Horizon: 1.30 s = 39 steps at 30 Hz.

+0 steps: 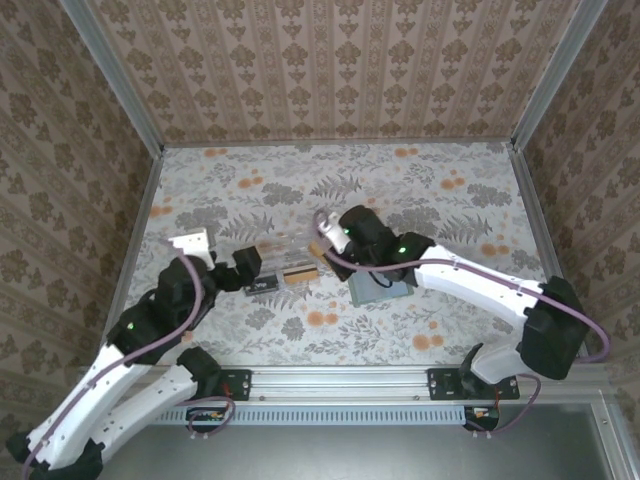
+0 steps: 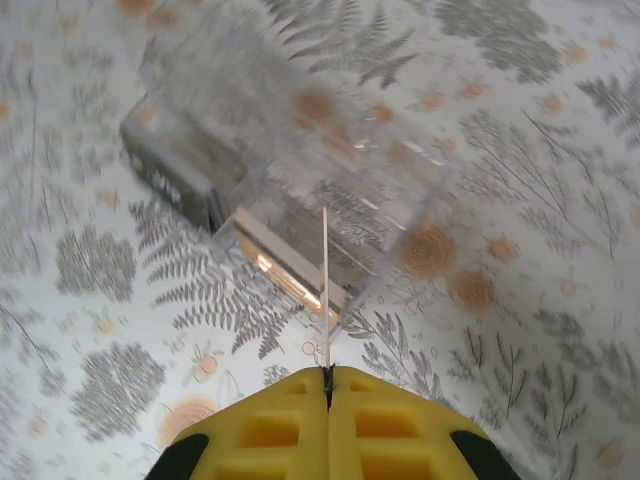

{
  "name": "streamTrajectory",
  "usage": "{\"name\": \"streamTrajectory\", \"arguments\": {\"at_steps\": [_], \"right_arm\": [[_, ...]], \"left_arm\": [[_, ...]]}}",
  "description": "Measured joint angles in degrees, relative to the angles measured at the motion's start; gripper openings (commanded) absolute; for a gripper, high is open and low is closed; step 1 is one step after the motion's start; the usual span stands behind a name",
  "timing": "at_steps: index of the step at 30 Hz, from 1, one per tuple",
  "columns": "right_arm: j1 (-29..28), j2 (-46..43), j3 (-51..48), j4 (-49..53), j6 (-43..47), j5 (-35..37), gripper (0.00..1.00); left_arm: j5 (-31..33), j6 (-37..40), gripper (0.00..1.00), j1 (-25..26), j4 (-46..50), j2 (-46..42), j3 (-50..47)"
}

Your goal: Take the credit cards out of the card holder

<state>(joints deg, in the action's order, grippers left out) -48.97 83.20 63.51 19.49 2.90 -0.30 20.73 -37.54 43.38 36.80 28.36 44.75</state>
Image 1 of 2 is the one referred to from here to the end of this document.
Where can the small circuit board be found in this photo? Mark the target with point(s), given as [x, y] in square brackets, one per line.
[205, 415]
[482, 414]

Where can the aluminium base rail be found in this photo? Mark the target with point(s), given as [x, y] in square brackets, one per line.
[340, 382]

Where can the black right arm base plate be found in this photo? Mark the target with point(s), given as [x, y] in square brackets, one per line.
[442, 385]

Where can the black VIP card stack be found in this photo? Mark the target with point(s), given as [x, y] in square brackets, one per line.
[260, 286]

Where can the aluminium table side rail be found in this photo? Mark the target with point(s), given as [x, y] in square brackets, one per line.
[131, 255]
[536, 210]

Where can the aluminium frame post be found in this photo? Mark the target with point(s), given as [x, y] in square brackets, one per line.
[114, 75]
[556, 75]

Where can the grey metal panel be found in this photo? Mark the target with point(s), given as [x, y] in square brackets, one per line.
[325, 455]

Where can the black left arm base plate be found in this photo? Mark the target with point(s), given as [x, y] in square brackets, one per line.
[240, 385]

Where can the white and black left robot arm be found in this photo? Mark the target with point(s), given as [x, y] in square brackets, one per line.
[150, 395]

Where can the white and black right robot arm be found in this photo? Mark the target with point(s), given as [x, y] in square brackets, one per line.
[475, 295]

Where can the clear acrylic card holder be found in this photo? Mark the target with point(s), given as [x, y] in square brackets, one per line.
[295, 252]

